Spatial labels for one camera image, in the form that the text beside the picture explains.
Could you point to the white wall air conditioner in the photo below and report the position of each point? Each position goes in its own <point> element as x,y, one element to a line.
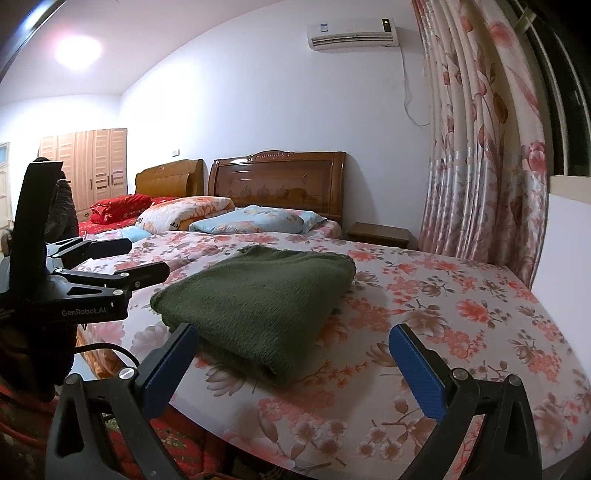
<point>351,32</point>

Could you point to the orange floral folded quilt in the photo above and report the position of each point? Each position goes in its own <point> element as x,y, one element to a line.
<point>184,212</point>

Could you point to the red folded quilt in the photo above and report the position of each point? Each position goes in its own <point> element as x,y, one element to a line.
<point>120,207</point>

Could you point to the dark framed window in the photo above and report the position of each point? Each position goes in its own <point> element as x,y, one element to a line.
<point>568,115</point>

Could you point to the round ceiling light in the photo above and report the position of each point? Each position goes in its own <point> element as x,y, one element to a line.
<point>78,53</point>

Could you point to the large glossy wooden headboard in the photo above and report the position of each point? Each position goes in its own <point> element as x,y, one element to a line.
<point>277,180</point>

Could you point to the green and white knit sweater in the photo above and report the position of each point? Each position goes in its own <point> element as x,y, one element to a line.
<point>258,295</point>

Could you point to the light wooden wardrobe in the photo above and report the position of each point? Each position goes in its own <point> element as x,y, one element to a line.
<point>92,170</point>

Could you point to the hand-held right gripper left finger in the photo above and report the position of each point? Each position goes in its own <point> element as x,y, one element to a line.
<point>168,369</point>

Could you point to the wooden nightstand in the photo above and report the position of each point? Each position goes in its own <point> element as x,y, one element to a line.
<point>381,233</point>

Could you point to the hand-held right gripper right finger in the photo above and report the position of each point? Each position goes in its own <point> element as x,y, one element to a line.
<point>415,369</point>

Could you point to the bed with pink floral sheet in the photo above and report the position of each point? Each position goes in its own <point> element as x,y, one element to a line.
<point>461,323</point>

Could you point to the small wooden headboard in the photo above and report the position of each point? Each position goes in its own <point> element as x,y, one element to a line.
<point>168,177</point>

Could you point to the pink floral curtain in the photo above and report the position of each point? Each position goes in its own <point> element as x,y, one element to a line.
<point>480,161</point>

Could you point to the dark hanging clothes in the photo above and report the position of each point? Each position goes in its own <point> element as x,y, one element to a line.
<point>68,207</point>

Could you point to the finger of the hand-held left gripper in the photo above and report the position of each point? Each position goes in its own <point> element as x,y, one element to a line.
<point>134,277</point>
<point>97,249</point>

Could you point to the light blue floral pillow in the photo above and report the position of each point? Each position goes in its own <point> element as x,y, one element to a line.
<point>314,218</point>
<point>244,221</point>

